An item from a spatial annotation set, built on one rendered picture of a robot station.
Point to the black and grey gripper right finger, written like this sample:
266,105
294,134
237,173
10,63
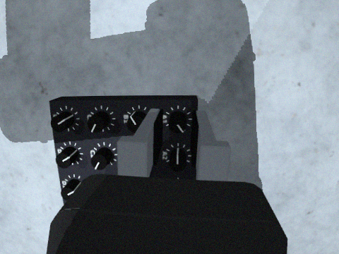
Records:
212,157

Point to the black knob box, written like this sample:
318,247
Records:
79,149

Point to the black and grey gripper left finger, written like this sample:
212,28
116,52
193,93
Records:
138,153

